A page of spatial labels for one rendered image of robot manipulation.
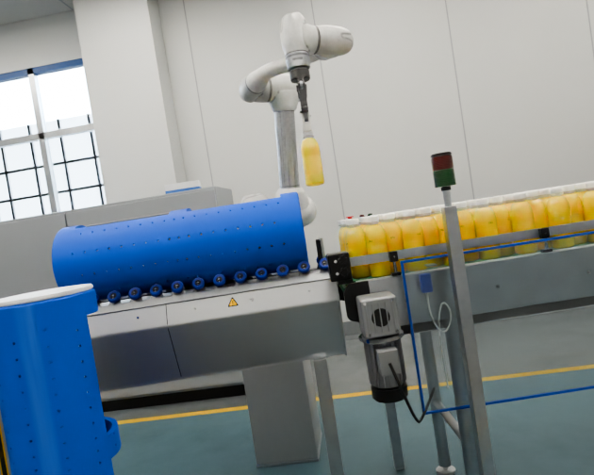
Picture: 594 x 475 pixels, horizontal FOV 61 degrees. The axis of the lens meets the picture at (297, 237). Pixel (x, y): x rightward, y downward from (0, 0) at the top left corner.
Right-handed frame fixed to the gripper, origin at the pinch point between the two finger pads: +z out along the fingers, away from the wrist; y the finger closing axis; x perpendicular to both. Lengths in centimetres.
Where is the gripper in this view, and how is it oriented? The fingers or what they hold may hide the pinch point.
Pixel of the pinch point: (306, 123)
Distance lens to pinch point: 193.7
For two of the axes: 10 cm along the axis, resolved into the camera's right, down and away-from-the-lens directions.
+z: 1.4, 9.9, -0.3
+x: 9.9, -1.4, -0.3
